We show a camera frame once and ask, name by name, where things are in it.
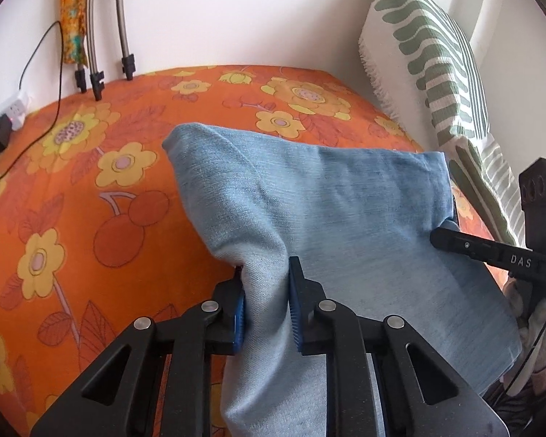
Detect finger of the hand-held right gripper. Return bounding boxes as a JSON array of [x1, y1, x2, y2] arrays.
[[430, 229, 501, 265]]

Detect green leaf print pillow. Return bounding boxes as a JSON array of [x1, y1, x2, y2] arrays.
[[359, 0, 519, 247]]

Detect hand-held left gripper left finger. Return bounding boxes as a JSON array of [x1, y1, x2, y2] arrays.
[[29, 268, 247, 437]]

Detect green thin-striped pillow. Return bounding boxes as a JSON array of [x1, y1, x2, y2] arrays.
[[480, 134, 533, 237]]

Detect orange patterned scarf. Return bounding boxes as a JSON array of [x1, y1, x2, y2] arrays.
[[58, 0, 89, 65]]

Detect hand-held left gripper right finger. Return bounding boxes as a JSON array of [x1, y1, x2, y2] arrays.
[[288, 256, 510, 437]]

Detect white power strip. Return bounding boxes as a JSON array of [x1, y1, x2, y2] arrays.
[[0, 93, 30, 129]]

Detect orange floral bedsheet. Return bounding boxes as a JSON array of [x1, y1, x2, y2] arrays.
[[0, 64, 519, 437]]

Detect light blue denim pants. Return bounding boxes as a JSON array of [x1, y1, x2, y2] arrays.
[[161, 122, 524, 437]]

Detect grey folded tripod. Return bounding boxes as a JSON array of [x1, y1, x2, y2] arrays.
[[75, 0, 137, 102]]

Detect black charger with cable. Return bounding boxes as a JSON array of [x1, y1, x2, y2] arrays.
[[0, 20, 65, 180]]

